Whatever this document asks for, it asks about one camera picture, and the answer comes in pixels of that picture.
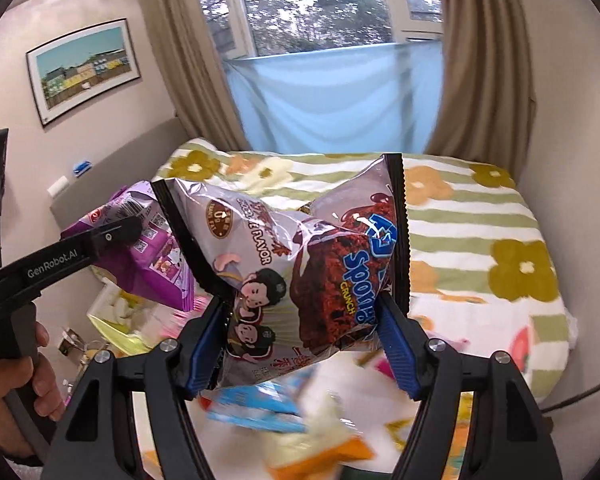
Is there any person's left hand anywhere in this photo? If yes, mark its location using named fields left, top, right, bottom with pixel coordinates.
left=0, top=320, right=68, bottom=456

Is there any floral striped pillow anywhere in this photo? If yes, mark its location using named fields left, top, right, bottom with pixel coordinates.
left=157, top=138, right=231, bottom=181

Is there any brown chocolate snack packet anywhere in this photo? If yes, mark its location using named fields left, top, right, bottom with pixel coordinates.
left=150, top=152, right=412, bottom=391

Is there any purple snack packet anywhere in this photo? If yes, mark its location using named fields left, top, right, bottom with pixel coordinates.
left=60, top=182, right=196, bottom=313

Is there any floral striped blanket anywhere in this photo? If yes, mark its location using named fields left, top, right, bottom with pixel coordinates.
left=152, top=137, right=578, bottom=401

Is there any framed wall poster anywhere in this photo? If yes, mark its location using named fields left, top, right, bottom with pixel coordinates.
left=26, top=17, right=142, bottom=128

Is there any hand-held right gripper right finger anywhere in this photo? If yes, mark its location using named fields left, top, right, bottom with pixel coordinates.
left=377, top=292, right=563, bottom=480

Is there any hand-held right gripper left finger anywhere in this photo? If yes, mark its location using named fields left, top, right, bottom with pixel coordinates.
left=40, top=300, right=231, bottom=480

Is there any grey headboard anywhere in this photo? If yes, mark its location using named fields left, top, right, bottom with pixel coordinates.
left=50, top=117, right=191, bottom=231

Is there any brown curtain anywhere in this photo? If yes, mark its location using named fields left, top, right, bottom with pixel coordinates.
left=425, top=0, right=538, bottom=171
left=135, top=0, right=248, bottom=153

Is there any green cardboard box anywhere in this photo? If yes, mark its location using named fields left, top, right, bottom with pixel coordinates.
left=86, top=280, right=181, bottom=361

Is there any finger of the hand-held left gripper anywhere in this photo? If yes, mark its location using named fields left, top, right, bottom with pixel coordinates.
left=92, top=215, right=144, bottom=257

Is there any black curved lamp pole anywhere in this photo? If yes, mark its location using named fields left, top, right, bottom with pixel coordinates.
left=537, top=367, right=600, bottom=413

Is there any window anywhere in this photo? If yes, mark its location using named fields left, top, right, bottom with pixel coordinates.
left=187, top=0, right=448, bottom=58

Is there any pile of assorted snack bags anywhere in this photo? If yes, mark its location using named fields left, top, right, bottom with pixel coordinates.
left=197, top=350, right=461, bottom=480

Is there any light blue cloth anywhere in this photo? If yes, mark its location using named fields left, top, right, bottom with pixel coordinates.
left=223, top=40, right=445, bottom=156

